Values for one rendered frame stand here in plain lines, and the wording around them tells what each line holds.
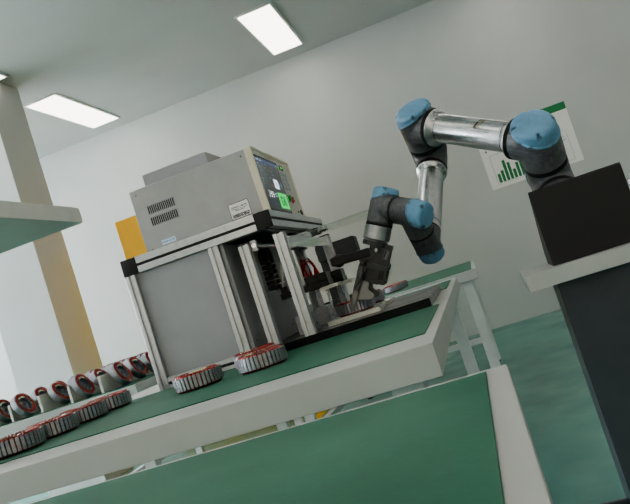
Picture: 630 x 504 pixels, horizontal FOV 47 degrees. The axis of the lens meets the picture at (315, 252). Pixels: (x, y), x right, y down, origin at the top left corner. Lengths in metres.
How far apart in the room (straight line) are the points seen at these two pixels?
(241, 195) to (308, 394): 1.04
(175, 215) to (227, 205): 0.16
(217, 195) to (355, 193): 5.43
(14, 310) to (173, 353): 4.15
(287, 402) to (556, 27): 6.81
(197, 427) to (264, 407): 0.11
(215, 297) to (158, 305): 0.16
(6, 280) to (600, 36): 5.76
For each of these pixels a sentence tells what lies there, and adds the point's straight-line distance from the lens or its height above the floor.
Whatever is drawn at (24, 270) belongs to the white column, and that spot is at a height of 1.75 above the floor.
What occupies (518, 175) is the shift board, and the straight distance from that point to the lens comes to 7.39.
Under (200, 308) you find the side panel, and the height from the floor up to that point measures 0.93.
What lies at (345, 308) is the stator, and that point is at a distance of 2.01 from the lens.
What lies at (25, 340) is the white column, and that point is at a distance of 6.06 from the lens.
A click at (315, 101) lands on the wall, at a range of 7.66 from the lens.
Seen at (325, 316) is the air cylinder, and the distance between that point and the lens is 2.28.
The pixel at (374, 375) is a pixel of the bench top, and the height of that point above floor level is 0.73.
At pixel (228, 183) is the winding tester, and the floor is 1.24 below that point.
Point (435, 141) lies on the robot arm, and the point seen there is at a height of 1.19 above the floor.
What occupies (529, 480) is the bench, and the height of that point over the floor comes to 0.75.
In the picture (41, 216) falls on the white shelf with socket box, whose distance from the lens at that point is 1.51.
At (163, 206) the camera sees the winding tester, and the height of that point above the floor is 1.24.
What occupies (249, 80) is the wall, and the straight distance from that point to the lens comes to 7.88.
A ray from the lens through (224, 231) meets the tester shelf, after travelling 1.91.
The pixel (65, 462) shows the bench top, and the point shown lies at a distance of 1.27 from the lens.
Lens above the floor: 0.86
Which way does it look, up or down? 3 degrees up
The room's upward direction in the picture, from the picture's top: 18 degrees counter-clockwise
